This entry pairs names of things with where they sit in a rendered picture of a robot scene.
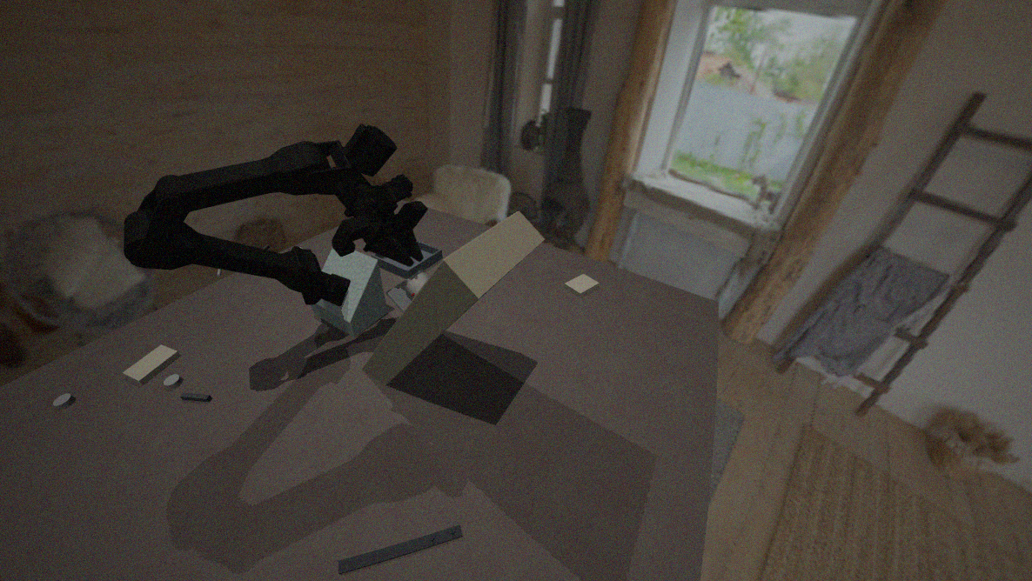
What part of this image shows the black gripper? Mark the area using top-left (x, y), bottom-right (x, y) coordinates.
top-left (332, 183), bottom-right (427, 267)

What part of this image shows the beige flat block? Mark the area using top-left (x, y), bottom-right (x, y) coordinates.
top-left (123, 345), bottom-right (180, 385)
top-left (565, 275), bottom-right (599, 297)

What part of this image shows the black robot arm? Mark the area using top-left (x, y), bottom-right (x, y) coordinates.
top-left (124, 124), bottom-right (412, 306)

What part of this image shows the dark grey service panel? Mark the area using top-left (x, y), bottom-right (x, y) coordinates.
top-left (362, 211), bottom-right (545, 385)

